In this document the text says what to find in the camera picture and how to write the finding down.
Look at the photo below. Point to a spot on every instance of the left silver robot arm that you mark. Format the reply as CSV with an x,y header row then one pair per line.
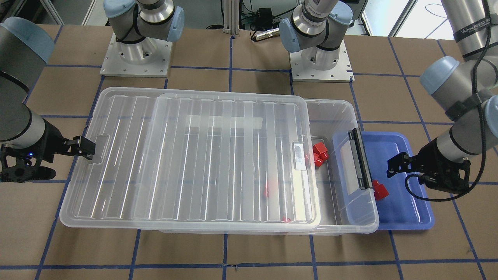
x,y
316,28

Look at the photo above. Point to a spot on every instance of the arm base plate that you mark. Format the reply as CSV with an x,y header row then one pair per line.
x,y
149,58
317,65

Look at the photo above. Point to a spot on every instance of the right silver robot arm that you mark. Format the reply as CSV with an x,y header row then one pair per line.
x,y
143,33

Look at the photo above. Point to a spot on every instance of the black box latch handle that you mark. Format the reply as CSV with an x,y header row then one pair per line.
x,y
360,159

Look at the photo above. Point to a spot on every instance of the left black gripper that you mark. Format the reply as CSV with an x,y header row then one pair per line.
x,y
427,156

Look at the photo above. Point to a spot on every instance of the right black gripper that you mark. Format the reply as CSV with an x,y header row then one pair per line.
x,y
51,142

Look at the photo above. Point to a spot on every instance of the clear plastic storage box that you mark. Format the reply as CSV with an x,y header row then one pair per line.
x,y
334,167

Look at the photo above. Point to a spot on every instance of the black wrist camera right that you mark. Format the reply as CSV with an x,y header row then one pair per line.
x,y
19,167

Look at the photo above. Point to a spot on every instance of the blue plastic tray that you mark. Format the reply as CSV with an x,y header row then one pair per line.
x,y
399,210

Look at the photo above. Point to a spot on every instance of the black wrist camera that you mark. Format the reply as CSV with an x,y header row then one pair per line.
x,y
19,167
443,181

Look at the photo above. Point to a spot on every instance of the clear plastic box lid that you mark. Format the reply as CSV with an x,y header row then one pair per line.
x,y
100,192

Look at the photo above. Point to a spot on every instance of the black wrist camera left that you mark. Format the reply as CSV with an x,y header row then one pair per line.
x,y
443,181

